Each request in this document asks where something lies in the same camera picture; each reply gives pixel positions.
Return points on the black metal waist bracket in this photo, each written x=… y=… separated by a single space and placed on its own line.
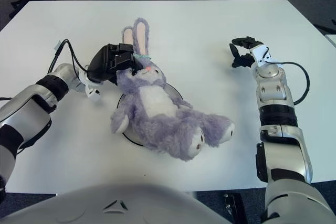
x=233 y=207

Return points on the white plate black rim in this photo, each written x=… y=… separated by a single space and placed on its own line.
x=176 y=91

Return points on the white neighbouring table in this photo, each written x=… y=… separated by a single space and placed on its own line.
x=331 y=41

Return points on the silver robot torso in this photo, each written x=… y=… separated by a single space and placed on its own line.
x=118 y=208

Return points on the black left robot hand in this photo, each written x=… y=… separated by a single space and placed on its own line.
x=105 y=62

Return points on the purple plush rabbit doll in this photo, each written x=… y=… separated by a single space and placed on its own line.
x=157 y=108

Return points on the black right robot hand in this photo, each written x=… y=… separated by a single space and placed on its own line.
x=244 y=51

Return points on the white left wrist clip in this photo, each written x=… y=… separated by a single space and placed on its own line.
x=90 y=87

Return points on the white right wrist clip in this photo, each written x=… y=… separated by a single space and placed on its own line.
x=261 y=54

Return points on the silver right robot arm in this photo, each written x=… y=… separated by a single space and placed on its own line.
x=278 y=119

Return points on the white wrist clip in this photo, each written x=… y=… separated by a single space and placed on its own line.
x=90 y=87
x=261 y=54

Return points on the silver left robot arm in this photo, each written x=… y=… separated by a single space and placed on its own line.
x=31 y=103

